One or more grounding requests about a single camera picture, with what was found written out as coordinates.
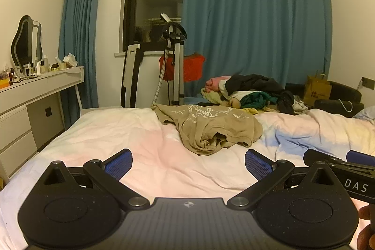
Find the group of cosmetic bottles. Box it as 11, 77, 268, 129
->
7, 54, 64, 85

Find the white vanity desk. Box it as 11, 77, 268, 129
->
0, 65, 86, 184

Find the narrow blue curtain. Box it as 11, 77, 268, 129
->
58, 0, 109, 128

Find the light blue pillow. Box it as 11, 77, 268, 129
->
352, 108, 375, 122

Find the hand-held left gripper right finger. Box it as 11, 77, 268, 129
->
226, 149, 342, 211

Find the pile of mixed clothes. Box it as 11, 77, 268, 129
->
197, 74, 309, 116

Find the white tissue box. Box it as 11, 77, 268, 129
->
62, 53, 78, 68

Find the white folded treadmill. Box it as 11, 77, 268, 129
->
120, 44, 147, 109

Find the bed with pastel sheet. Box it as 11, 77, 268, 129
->
0, 106, 375, 250

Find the white cable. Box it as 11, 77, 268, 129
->
337, 99, 354, 113

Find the wide blue curtain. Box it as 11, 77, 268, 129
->
181, 0, 334, 100

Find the tan printed t-shirt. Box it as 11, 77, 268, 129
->
152, 104, 264, 156

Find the garment steamer on stand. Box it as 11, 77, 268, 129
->
152, 13, 188, 107

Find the person's right hand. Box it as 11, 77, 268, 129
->
357, 205, 375, 250

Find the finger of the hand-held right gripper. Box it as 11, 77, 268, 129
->
346, 150, 375, 168
303, 149, 349, 170

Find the brown paper bag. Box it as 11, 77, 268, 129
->
303, 71, 333, 106

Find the black armchair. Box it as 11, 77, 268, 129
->
285, 81, 364, 118

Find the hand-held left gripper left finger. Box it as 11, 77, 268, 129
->
38, 149, 150, 211

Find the dark wall socket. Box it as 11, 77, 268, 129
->
360, 77, 375, 91

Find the wavy black-framed mirror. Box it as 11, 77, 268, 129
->
11, 15, 43, 75

